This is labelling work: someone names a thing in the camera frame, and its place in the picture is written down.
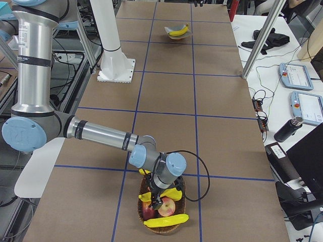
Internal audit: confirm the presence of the grey square ceramic plate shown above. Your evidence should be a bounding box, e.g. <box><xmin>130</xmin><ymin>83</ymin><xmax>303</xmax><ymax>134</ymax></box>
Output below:
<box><xmin>164</xmin><ymin>24</ymin><xmax>192</xmax><ymax>40</ymax></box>

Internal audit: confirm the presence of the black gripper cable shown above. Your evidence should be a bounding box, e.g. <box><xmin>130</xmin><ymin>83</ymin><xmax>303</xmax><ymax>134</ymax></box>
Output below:
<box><xmin>151</xmin><ymin>150</ymin><xmax>210</xmax><ymax>202</ymax></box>

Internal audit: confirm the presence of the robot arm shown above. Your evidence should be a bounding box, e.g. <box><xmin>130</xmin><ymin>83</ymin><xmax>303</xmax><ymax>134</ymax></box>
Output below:
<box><xmin>2</xmin><ymin>1</ymin><xmax>186</xmax><ymax>210</ymax></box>

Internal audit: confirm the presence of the yellow banana front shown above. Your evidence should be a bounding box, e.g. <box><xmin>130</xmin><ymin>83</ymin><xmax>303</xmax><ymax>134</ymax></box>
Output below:
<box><xmin>143</xmin><ymin>214</ymin><xmax>189</xmax><ymax>228</ymax></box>

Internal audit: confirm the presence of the yellow banana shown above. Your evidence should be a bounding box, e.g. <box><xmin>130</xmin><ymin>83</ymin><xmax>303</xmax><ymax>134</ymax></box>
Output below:
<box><xmin>169</xmin><ymin>24</ymin><xmax>189</xmax><ymax>37</ymax></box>
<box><xmin>143</xmin><ymin>214</ymin><xmax>189</xmax><ymax>228</ymax></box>
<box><xmin>138</xmin><ymin>168</ymin><xmax>151</xmax><ymax>175</ymax></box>
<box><xmin>138</xmin><ymin>192</ymin><xmax>151</xmax><ymax>202</ymax></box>

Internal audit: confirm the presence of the wicker basket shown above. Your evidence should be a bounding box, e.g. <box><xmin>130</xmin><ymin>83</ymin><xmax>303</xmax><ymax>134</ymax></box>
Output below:
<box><xmin>137</xmin><ymin>176</ymin><xmax>186</xmax><ymax>234</ymax></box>

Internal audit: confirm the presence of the white chair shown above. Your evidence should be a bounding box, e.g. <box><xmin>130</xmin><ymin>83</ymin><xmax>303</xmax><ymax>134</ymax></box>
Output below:
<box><xmin>14</xmin><ymin>138</ymin><xmax>65</xmax><ymax>198</ymax></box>

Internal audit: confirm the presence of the black box with label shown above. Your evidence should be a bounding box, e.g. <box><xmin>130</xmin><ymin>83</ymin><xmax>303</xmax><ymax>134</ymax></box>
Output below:
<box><xmin>265</xmin><ymin>142</ymin><xmax>300</xmax><ymax>183</ymax></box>

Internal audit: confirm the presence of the pink apple front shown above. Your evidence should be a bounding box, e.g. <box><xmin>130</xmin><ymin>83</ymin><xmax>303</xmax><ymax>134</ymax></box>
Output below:
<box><xmin>157</xmin><ymin>197</ymin><xmax>176</xmax><ymax>217</ymax></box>

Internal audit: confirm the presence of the black monitor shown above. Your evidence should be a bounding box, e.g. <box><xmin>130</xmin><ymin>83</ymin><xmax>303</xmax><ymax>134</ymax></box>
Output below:
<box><xmin>287</xmin><ymin>124</ymin><xmax>322</xmax><ymax>193</ymax></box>

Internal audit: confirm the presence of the teach pendant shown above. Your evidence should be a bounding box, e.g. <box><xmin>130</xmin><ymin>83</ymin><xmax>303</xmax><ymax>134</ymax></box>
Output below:
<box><xmin>290</xmin><ymin>91</ymin><xmax>322</xmax><ymax>126</ymax></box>
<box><xmin>279</xmin><ymin>63</ymin><xmax>314</xmax><ymax>91</ymax></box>

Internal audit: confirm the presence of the yellow banana back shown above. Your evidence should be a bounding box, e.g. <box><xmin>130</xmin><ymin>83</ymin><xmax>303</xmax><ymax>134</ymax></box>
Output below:
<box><xmin>138</xmin><ymin>168</ymin><xmax>151</xmax><ymax>175</ymax></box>

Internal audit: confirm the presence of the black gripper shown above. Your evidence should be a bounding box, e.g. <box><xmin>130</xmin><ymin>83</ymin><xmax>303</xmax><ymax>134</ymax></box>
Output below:
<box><xmin>147</xmin><ymin>173</ymin><xmax>184</xmax><ymax>210</ymax></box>

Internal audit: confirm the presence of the teach pendant far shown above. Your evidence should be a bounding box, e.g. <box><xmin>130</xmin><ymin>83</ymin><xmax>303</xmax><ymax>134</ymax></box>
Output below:
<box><xmin>279</xmin><ymin>63</ymin><xmax>314</xmax><ymax>91</ymax></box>

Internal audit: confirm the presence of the black bottle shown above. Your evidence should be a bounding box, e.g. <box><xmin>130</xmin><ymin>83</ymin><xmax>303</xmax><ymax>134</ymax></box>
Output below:
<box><xmin>274</xmin><ymin>116</ymin><xmax>303</xmax><ymax>142</ymax></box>

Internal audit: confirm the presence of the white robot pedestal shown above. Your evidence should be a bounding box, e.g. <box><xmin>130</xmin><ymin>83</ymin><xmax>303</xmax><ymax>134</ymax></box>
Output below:
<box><xmin>90</xmin><ymin>0</ymin><xmax>136</xmax><ymax>83</ymax></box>

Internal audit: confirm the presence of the teach pendant near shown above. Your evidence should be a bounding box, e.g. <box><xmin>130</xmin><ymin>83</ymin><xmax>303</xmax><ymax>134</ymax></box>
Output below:
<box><xmin>290</xmin><ymin>91</ymin><xmax>322</xmax><ymax>126</ymax></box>

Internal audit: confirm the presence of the yellow starfruit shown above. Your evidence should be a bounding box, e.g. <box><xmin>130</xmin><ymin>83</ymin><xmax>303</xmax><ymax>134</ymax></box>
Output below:
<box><xmin>160</xmin><ymin>188</ymin><xmax>183</xmax><ymax>202</ymax></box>

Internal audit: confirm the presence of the brown table mat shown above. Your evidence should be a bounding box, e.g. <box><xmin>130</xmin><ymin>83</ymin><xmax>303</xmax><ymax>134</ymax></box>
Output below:
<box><xmin>24</xmin><ymin>2</ymin><xmax>289</xmax><ymax>241</ymax></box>

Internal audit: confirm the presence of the black cloth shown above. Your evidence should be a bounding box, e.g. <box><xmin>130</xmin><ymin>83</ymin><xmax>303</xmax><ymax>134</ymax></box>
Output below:
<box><xmin>241</xmin><ymin>28</ymin><xmax>290</xmax><ymax>55</ymax></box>

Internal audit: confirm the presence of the aluminium frame post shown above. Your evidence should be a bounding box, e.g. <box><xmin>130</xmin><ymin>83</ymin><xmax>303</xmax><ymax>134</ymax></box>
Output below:
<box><xmin>242</xmin><ymin>0</ymin><xmax>285</xmax><ymax>79</ymax></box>

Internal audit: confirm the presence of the red mango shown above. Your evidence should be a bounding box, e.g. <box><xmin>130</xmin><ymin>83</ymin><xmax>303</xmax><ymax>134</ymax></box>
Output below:
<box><xmin>142</xmin><ymin>202</ymin><xmax>156</xmax><ymax>221</ymax></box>

